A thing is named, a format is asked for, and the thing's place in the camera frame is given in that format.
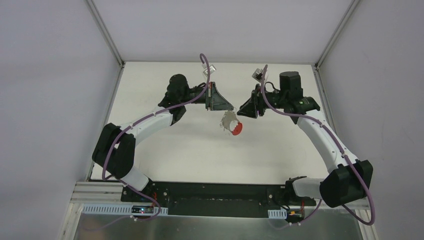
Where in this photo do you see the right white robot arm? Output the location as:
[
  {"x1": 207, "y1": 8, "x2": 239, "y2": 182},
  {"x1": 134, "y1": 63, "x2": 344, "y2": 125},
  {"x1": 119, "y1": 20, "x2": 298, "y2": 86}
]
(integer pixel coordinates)
[{"x1": 237, "y1": 71, "x2": 373, "y2": 208}]

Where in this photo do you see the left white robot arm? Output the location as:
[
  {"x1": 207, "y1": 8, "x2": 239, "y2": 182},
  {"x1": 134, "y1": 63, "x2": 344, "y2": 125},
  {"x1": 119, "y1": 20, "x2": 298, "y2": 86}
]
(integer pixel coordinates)
[{"x1": 92, "y1": 74, "x2": 234, "y2": 203}]

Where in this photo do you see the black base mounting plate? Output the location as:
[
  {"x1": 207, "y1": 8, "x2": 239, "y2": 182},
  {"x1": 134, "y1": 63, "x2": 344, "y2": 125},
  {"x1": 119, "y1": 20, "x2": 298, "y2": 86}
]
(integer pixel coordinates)
[{"x1": 120, "y1": 181, "x2": 316, "y2": 218}]

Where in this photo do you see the right controller board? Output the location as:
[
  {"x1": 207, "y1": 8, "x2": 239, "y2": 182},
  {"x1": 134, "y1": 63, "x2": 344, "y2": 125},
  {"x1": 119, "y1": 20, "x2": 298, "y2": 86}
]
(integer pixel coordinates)
[{"x1": 286, "y1": 209, "x2": 305, "y2": 221}]

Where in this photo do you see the controller board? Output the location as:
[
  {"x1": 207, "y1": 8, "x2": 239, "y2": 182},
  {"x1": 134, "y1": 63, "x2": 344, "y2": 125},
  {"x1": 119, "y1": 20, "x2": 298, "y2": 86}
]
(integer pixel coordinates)
[
  {"x1": 131, "y1": 205, "x2": 155, "y2": 215},
  {"x1": 286, "y1": 209, "x2": 305, "y2": 221}
]

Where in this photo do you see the left controller board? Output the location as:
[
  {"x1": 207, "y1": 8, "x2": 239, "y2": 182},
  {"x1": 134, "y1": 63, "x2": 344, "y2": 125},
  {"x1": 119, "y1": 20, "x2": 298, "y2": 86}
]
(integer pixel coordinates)
[{"x1": 131, "y1": 205, "x2": 155, "y2": 215}]

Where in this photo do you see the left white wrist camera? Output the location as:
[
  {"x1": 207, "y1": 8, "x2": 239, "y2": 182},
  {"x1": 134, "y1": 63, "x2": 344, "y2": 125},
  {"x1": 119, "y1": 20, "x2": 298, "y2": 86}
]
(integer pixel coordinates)
[{"x1": 202, "y1": 63, "x2": 217, "y2": 78}]

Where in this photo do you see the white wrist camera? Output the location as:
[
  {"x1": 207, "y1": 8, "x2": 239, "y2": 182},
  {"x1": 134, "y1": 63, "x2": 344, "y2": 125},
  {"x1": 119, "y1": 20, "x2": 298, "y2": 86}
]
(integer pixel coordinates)
[
  {"x1": 251, "y1": 68, "x2": 268, "y2": 83},
  {"x1": 202, "y1": 63, "x2": 217, "y2": 78}
]

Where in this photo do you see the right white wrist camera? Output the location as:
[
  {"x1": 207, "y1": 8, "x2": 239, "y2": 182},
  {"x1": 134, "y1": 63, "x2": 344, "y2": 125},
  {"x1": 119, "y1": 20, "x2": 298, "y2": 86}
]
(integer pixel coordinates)
[{"x1": 251, "y1": 68, "x2": 268, "y2": 83}]

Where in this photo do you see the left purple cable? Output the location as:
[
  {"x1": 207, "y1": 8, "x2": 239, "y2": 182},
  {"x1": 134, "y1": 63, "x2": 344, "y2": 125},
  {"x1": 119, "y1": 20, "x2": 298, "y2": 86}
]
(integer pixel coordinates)
[{"x1": 82, "y1": 53, "x2": 212, "y2": 232}]

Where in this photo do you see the purple cable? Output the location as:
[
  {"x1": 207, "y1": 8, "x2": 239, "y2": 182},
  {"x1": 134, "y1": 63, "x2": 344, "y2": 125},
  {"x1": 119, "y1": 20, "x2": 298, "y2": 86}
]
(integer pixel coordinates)
[
  {"x1": 82, "y1": 53, "x2": 212, "y2": 232},
  {"x1": 260, "y1": 64, "x2": 377, "y2": 229}
]

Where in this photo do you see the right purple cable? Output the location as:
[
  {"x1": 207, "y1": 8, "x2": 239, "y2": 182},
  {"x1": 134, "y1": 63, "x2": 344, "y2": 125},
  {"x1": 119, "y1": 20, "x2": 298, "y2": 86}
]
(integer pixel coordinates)
[{"x1": 260, "y1": 64, "x2": 377, "y2": 229}]

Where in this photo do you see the right white slotted cable duct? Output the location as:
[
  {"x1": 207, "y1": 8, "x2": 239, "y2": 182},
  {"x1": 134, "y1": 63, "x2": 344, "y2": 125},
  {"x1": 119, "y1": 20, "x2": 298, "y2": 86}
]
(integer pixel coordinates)
[{"x1": 267, "y1": 208, "x2": 287, "y2": 220}]

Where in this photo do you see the aluminium frame rail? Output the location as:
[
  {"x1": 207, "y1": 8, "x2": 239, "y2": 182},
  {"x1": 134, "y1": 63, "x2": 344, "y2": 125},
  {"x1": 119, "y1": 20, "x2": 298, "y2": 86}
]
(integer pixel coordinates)
[{"x1": 70, "y1": 181, "x2": 369, "y2": 210}]

